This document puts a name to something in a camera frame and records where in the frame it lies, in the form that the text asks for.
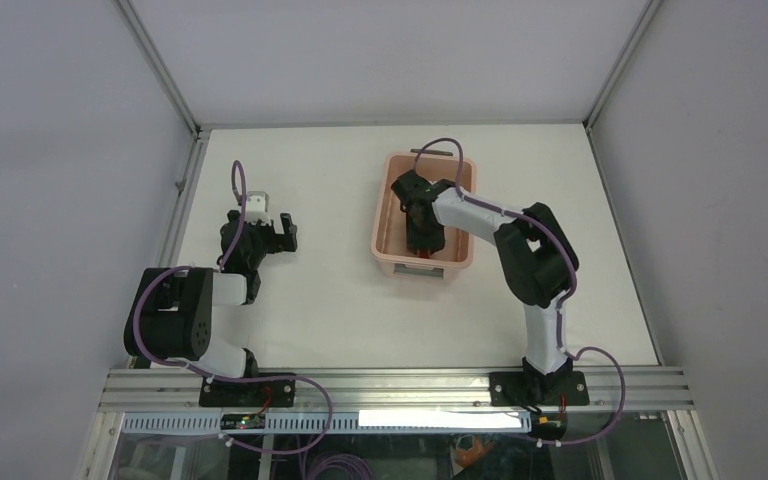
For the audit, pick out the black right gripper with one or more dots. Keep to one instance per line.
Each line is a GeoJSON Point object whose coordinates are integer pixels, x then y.
{"type": "Point", "coordinates": [435, 242]}

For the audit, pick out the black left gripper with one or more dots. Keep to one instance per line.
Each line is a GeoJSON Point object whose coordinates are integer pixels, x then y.
{"type": "Point", "coordinates": [278, 242]}

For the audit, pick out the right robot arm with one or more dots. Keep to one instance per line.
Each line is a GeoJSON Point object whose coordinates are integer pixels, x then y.
{"type": "Point", "coordinates": [537, 261]}

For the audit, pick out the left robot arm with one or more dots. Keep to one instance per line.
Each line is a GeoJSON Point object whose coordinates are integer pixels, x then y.
{"type": "Point", "coordinates": [171, 318]}

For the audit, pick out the pink plastic bin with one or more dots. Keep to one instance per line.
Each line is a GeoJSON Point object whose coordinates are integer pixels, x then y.
{"type": "Point", "coordinates": [389, 241]}

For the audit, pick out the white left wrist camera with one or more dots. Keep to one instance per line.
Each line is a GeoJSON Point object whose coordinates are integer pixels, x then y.
{"type": "Point", "coordinates": [257, 200]}

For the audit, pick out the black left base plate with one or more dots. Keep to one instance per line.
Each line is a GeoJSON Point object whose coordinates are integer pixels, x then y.
{"type": "Point", "coordinates": [279, 393]}

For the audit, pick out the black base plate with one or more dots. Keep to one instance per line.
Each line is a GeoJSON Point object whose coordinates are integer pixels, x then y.
{"type": "Point", "coordinates": [279, 393]}
{"type": "Point", "coordinates": [516, 388]}

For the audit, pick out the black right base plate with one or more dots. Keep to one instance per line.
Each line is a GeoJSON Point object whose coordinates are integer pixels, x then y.
{"type": "Point", "coordinates": [516, 388]}

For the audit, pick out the grey slotted cable duct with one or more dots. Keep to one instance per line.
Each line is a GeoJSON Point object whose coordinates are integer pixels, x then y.
{"type": "Point", "coordinates": [362, 422]}

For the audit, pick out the aluminium front rail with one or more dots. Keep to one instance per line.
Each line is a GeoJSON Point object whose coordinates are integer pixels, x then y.
{"type": "Point", "coordinates": [636, 389]}

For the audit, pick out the aluminium left frame post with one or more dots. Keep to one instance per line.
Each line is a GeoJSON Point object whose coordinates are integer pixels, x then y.
{"type": "Point", "coordinates": [144, 42]}

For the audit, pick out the aluminium frame post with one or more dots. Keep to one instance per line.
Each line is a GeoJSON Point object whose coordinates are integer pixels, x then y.
{"type": "Point", "coordinates": [639, 30]}
{"type": "Point", "coordinates": [144, 42]}

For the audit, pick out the aluminium right frame post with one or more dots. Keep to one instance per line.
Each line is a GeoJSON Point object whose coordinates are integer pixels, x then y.
{"type": "Point", "coordinates": [639, 30]}

